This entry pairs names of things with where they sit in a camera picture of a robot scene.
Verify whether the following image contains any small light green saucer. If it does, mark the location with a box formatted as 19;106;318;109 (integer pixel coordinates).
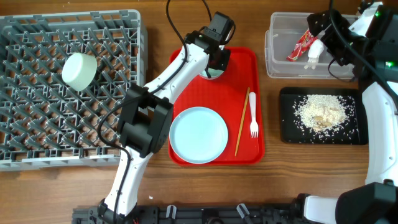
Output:
199;68;224;80

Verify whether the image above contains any white napkin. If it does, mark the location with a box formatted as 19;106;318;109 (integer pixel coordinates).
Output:
304;39;324;70

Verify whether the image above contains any red sauce packet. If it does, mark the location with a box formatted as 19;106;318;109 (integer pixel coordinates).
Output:
287;29;318;62

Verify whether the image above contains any pile of rice waste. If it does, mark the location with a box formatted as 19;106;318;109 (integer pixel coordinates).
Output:
292;95;358;144

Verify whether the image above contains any large light blue plate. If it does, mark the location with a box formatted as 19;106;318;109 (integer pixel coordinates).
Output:
169;106;229;164

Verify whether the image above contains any light green bowl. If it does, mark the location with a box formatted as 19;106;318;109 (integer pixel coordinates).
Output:
62;53;97;91

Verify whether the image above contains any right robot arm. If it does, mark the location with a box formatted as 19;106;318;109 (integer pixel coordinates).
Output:
289;1;397;223

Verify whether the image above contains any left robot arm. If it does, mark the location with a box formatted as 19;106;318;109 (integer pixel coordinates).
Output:
98;12;236;223

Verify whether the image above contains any grey dishwasher rack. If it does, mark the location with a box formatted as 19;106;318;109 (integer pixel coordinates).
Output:
1;9;147;171

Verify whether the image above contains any red plastic tray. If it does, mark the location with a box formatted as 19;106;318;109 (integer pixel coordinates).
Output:
173;47;265;166

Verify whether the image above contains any wooden chopstick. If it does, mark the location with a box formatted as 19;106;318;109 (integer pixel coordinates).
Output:
234;87;250;157

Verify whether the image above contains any clear plastic bin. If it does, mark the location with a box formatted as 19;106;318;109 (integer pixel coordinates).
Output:
264;12;353;79

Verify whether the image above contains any black plastic tray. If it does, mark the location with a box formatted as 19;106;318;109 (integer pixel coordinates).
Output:
279;87;368;145

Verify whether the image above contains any white plastic fork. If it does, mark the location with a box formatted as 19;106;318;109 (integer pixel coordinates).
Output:
249;92;259;138

